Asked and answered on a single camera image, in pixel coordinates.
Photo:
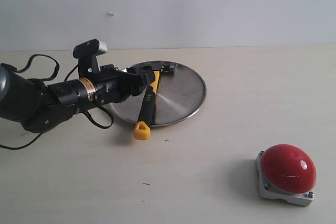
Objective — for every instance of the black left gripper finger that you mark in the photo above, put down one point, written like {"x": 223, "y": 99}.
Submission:
{"x": 148, "y": 75}
{"x": 132, "y": 86}

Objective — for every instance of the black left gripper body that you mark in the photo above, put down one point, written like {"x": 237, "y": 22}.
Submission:
{"x": 110, "y": 85}

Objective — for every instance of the yellow black claw hammer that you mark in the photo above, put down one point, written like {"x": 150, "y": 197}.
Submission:
{"x": 147, "y": 114}

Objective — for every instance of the red dome push button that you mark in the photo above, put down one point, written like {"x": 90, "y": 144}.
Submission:
{"x": 287, "y": 173}

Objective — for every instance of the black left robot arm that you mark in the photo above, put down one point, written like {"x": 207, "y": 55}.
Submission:
{"x": 39, "y": 107}

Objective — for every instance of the round stainless steel plate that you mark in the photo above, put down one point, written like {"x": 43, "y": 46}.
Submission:
{"x": 180, "y": 94}

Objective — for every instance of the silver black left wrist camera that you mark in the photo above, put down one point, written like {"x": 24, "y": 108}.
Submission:
{"x": 86, "y": 53}

